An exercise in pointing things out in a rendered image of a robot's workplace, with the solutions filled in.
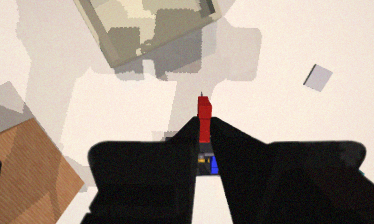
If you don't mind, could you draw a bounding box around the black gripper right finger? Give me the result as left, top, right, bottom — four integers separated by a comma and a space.
210, 116, 367, 224

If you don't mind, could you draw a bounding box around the blue fuse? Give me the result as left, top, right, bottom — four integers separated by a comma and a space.
210, 156, 218, 173

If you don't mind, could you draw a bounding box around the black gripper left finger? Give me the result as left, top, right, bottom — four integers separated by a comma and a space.
87, 116, 200, 224

